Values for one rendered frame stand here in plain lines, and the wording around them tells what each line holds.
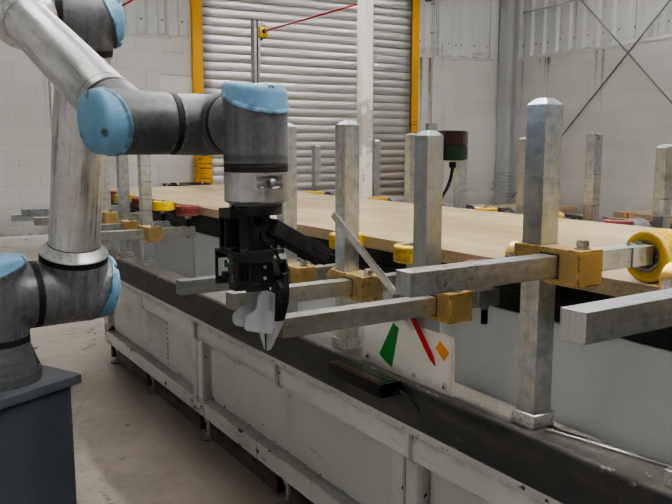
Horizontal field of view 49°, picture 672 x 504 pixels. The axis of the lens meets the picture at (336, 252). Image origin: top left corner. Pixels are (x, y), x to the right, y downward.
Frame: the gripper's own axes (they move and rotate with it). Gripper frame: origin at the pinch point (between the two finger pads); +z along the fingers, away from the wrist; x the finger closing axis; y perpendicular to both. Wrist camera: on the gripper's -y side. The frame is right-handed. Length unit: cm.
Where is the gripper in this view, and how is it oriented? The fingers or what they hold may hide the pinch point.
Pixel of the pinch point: (271, 340)
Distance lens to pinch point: 108.8
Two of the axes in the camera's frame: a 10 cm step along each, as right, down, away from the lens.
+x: 5.4, 1.2, -8.3
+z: 0.0, 9.9, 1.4
